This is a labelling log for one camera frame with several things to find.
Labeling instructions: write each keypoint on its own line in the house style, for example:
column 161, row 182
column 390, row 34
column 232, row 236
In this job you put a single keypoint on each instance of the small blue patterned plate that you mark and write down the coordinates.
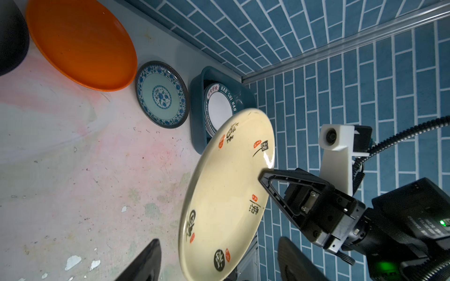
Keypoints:
column 162, row 94

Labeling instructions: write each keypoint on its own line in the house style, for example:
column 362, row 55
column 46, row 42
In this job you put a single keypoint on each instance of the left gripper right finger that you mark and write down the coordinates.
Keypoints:
column 294, row 265

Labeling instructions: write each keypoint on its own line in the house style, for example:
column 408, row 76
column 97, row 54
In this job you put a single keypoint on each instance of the teal plastic bin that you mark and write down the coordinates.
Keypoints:
column 241, row 96

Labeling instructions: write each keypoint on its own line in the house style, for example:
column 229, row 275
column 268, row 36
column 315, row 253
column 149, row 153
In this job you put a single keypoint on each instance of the orange plate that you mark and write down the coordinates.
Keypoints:
column 84, row 41

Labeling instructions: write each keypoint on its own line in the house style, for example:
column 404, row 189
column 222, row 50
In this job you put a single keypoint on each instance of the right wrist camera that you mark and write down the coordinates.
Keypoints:
column 342, row 144

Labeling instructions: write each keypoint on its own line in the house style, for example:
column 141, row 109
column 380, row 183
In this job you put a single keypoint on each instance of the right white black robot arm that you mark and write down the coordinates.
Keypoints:
column 404, row 235

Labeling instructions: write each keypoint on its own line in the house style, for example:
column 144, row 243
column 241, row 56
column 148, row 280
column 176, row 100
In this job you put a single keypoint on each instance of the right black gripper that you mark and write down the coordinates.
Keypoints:
column 325, row 216

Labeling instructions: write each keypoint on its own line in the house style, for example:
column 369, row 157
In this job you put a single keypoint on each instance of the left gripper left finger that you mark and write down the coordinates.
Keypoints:
column 146, row 266

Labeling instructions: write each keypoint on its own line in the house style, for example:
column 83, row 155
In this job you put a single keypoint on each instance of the yellow plate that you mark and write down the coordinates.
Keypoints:
column 225, row 201

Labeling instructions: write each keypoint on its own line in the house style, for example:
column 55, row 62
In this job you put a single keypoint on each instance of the green rim plate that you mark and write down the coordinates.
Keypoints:
column 220, row 105

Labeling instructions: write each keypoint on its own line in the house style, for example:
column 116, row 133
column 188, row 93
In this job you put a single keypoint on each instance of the black plate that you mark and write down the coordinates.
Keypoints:
column 14, row 37

